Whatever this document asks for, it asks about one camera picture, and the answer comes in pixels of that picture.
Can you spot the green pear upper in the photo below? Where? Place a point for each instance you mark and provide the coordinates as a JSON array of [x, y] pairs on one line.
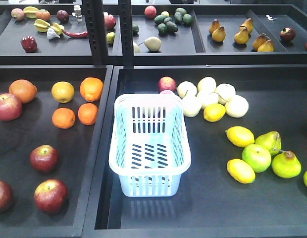
[[271, 141]]

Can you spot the green pear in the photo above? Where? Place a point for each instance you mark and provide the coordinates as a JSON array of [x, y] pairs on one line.
[[286, 164], [271, 141]]

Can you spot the dark red apple front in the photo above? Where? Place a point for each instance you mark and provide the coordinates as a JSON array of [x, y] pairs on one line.
[[50, 196]]

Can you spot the small orange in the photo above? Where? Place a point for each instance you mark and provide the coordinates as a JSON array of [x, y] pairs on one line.
[[63, 118], [87, 113]]

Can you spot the light blue plastic basket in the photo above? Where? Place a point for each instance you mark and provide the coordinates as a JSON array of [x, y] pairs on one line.
[[149, 148]]

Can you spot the yellow lemon lower right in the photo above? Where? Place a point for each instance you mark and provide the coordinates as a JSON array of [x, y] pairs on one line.
[[241, 171]]

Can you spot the green apple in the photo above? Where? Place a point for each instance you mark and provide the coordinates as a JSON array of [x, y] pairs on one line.
[[258, 157]]

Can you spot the large orange with knob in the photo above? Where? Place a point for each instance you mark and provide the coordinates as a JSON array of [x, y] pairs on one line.
[[91, 89]]

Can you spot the green pear lower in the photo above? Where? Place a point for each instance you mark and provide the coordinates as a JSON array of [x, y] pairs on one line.
[[286, 164]]

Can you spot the red apple left tray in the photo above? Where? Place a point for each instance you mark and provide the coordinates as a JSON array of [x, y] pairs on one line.
[[10, 107]]

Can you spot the yellow lemon near pears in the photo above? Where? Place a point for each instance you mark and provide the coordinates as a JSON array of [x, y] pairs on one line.
[[214, 112]]

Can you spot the red apple behind basket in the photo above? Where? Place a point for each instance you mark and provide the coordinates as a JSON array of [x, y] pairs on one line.
[[167, 83]]

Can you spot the black wooden produce stand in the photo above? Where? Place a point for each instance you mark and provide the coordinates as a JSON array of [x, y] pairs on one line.
[[238, 44]]

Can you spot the yellow round citrus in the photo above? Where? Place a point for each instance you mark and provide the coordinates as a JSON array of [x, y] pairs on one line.
[[63, 92]]

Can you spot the small orange left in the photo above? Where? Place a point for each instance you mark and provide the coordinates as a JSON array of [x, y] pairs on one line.
[[63, 118]]

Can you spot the large orange grapefruit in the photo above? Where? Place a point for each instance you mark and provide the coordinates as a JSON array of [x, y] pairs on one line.
[[25, 90]]

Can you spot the small orange right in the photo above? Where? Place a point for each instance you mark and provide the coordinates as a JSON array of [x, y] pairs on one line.
[[87, 113]]

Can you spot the dark red apple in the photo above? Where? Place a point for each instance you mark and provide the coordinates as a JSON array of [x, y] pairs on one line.
[[50, 196], [44, 159]]

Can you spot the yellow lemon upper right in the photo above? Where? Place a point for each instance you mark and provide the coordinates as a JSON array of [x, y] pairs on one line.
[[240, 136]]

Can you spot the dark red apple middle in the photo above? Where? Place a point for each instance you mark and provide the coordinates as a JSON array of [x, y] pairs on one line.
[[44, 159]]

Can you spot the dark red pomegranate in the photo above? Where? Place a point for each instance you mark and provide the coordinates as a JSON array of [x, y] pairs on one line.
[[287, 34]]

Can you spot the red bell pepper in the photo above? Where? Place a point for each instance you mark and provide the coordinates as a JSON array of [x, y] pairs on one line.
[[29, 44]]

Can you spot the red chili pepper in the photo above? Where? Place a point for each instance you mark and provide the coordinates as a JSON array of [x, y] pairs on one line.
[[80, 35]]

